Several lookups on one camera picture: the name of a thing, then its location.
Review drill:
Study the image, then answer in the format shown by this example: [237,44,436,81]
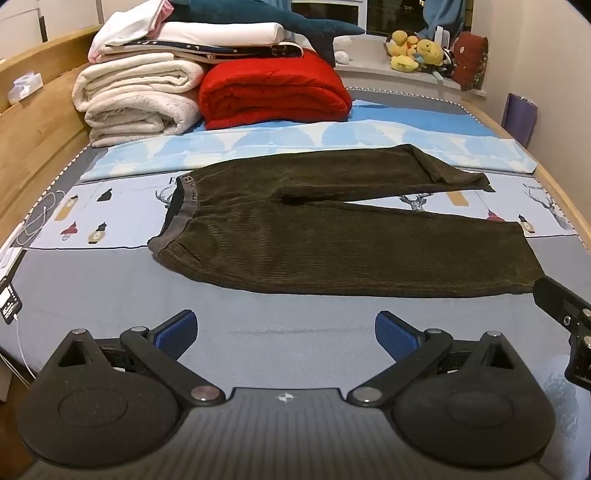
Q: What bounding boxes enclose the black device with display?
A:
[0,249,27,326]

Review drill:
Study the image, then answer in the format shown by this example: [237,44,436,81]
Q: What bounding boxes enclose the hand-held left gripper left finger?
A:
[45,309,227,408]

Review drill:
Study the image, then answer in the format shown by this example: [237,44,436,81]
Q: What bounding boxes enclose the purple folder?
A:
[501,92,539,149]

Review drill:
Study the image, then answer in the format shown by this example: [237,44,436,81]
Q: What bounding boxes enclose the white folded cloth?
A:
[88,0,174,62]

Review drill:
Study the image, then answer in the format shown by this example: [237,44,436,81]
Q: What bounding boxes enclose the red folded blanket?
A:
[198,47,354,131]

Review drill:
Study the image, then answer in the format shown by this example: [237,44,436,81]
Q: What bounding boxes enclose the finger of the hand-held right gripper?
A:
[532,275,591,386]

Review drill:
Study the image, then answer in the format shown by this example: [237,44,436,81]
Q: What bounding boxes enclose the navy patterned folded fabric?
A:
[124,39,305,62]

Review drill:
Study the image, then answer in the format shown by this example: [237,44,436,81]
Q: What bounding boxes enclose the yellow plush toy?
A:
[414,39,447,71]
[390,30,420,73]

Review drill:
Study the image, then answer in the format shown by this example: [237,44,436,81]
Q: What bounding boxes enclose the white cable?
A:
[17,188,66,246]

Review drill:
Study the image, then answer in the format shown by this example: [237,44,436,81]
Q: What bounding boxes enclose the cream fleece folded blanket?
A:
[85,90,204,148]
[72,58,206,113]

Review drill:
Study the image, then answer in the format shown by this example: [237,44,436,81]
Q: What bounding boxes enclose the white pillow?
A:
[156,21,288,49]

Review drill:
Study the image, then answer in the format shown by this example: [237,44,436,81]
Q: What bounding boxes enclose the clear tissue box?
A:
[6,71,45,105]

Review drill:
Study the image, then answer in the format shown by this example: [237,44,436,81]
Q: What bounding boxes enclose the dark olive corduroy pants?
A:
[147,144,546,298]

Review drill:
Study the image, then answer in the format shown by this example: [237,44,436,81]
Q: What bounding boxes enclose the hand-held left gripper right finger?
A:
[346,311,533,409]

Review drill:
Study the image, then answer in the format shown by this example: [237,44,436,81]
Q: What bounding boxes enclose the light blue patterned blanket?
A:
[81,99,539,183]

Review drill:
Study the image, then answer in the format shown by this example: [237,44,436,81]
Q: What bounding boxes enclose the dark red cushion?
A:
[454,31,489,91]

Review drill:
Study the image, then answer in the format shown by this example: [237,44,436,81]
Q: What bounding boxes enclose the teal shark plush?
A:
[168,0,365,68]

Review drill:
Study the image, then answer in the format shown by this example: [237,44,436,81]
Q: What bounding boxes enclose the window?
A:
[291,0,426,38]

